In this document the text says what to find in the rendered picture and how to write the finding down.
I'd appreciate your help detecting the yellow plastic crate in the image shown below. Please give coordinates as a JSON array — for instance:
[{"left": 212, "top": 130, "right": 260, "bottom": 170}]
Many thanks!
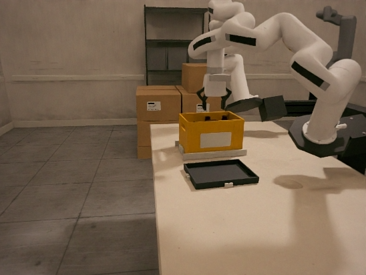
[{"left": 179, "top": 111, "right": 244, "bottom": 154}]

